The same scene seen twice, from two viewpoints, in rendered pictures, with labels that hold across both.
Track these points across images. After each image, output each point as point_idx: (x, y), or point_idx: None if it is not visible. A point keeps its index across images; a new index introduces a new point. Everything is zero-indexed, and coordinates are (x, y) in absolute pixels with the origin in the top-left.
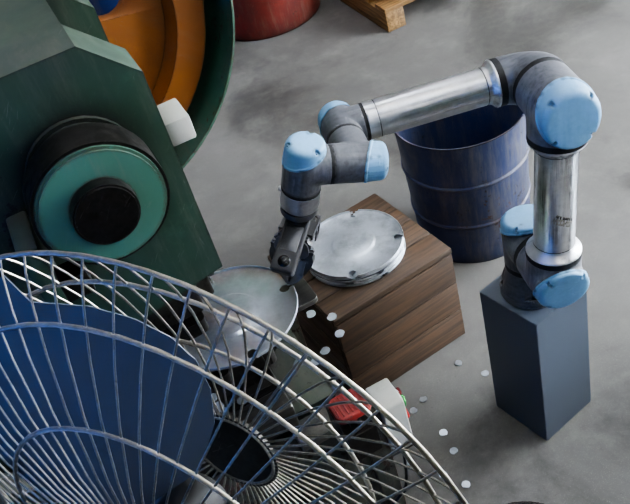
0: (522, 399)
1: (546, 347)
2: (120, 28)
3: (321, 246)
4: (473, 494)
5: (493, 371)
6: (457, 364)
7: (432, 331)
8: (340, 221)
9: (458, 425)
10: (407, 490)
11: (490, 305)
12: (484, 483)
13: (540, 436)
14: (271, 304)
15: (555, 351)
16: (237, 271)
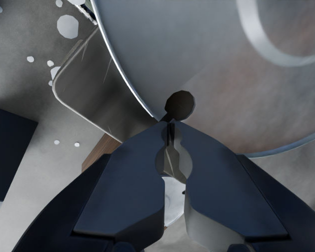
0: (0, 125)
1: None
2: None
3: (177, 196)
4: (21, 52)
5: (27, 139)
6: (77, 143)
7: (94, 158)
8: (170, 217)
9: (57, 102)
10: (70, 45)
11: None
12: (17, 62)
13: None
14: (203, 27)
15: None
16: (300, 132)
